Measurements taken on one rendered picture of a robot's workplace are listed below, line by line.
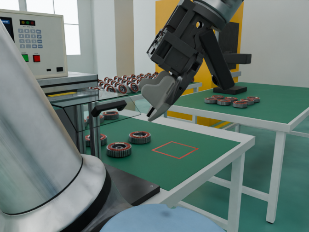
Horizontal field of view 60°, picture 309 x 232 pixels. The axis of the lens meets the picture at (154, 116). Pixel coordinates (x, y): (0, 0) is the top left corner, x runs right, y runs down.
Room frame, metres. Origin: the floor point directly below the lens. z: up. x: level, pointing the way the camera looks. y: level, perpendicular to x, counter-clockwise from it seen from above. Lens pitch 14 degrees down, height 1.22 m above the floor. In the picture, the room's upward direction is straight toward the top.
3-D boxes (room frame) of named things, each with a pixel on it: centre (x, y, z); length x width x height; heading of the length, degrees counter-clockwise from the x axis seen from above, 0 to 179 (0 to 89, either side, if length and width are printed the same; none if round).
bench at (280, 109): (2.65, -1.01, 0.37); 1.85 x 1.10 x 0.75; 140
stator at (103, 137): (1.26, 0.29, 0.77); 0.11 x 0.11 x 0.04
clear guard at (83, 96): (0.84, 0.24, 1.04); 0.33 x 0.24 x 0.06; 50
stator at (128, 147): (1.13, 0.16, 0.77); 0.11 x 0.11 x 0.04
